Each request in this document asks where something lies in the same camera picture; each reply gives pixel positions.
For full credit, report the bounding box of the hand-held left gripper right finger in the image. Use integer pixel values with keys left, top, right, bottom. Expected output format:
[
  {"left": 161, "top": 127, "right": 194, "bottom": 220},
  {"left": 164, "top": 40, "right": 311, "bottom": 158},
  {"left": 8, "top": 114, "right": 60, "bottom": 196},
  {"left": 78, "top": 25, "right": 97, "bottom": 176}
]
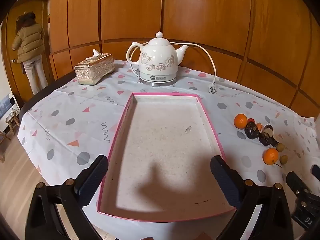
[{"left": 210, "top": 155, "right": 294, "bottom": 240}]

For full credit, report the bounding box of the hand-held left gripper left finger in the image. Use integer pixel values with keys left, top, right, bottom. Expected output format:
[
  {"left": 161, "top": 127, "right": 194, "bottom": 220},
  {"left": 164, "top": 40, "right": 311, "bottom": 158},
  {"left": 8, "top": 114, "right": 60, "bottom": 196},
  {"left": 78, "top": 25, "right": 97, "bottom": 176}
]
[{"left": 25, "top": 155, "right": 109, "bottom": 240}]

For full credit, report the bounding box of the orange with stem twig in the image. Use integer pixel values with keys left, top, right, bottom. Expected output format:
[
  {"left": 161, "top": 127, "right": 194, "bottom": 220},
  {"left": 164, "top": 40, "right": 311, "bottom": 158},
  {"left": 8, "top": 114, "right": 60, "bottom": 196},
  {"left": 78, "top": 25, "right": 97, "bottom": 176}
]
[{"left": 263, "top": 148, "right": 279, "bottom": 165}]

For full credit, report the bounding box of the large dark water chestnut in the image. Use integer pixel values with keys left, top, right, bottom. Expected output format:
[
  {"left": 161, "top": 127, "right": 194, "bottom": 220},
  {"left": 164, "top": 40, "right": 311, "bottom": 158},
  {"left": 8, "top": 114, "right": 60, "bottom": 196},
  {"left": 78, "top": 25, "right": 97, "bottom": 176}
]
[{"left": 244, "top": 121, "right": 260, "bottom": 140}]

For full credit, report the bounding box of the orange without stem twig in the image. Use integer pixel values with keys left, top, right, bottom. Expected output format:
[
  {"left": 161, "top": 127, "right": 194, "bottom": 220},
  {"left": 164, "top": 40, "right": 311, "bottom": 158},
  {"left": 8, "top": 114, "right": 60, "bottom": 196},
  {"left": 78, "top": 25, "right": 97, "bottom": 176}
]
[{"left": 234, "top": 114, "right": 248, "bottom": 129}]

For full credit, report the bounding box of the pink-edged cardboard tray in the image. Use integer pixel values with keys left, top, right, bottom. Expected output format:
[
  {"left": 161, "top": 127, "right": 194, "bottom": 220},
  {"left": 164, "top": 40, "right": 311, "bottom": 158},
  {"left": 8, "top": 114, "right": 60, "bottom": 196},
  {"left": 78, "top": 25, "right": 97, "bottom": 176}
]
[{"left": 97, "top": 92, "right": 237, "bottom": 223}]

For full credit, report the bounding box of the patterned white tablecloth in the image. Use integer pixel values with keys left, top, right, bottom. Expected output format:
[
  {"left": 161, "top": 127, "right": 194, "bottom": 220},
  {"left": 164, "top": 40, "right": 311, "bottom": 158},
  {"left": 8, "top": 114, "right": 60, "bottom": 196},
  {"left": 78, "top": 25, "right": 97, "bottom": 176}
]
[{"left": 17, "top": 60, "right": 318, "bottom": 240}]

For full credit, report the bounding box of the small wooden stool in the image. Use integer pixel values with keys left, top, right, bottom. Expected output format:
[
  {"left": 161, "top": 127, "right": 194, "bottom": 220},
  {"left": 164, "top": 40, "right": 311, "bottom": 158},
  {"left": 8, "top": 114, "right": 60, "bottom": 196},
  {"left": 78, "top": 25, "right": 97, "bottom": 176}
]
[{"left": 5, "top": 115, "right": 20, "bottom": 135}]

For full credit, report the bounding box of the gold embossed tissue box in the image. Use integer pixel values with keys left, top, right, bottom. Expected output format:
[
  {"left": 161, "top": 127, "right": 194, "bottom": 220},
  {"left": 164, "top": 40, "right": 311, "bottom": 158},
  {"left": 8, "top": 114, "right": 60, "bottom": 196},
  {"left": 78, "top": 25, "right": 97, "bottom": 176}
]
[{"left": 74, "top": 53, "right": 115, "bottom": 85}]

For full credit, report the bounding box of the silver kettle base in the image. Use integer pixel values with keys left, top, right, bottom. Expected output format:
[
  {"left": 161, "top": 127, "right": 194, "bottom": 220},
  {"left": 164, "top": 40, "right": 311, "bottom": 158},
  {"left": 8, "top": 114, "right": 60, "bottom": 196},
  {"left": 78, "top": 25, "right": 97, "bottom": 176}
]
[{"left": 138, "top": 70, "right": 177, "bottom": 87}]

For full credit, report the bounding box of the wooden door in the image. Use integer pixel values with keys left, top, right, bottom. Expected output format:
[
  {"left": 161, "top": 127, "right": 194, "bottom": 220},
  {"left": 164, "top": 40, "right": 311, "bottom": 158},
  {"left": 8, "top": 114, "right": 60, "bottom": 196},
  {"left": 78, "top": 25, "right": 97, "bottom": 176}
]
[{"left": 5, "top": 0, "right": 54, "bottom": 103}]

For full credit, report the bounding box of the white floral ceramic kettle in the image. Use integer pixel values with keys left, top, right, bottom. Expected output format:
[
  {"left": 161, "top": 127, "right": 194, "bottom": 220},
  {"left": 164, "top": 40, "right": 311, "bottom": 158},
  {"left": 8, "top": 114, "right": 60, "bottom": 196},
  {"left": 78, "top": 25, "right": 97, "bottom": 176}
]
[{"left": 126, "top": 31, "right": 189, "bottom": 79}]

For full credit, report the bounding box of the white power cord with plug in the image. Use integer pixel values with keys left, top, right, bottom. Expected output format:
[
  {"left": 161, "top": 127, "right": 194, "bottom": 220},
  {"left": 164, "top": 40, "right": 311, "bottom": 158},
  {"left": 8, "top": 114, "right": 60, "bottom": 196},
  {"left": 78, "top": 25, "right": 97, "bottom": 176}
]
[{"left": 175, "top": 42, "right": 217, "bottom": 95}]

